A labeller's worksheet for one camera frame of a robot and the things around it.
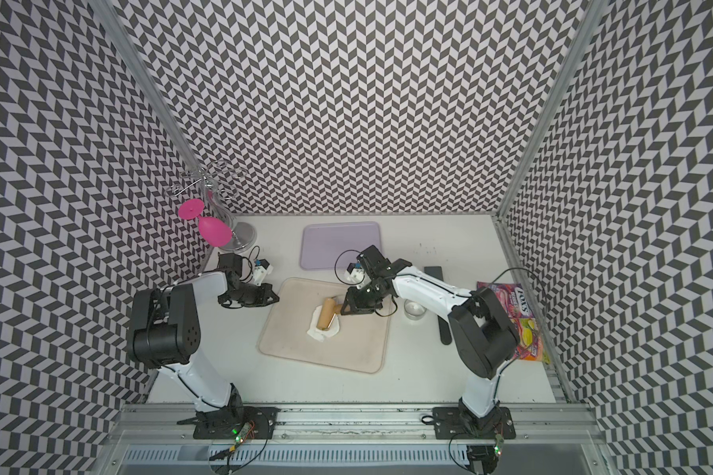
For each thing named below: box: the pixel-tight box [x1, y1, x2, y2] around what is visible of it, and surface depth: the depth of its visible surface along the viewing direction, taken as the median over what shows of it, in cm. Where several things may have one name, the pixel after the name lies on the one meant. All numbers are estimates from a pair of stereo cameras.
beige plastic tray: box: [258, 277, 394, 374], surface depth 88 cm
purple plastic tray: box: [301, 221, 382, 270], surface depth 114 cm
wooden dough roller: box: [315, 296, 343, 332], surface depth 89 cm
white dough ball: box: [306, 304, 340, 343], surface depth 89 cm
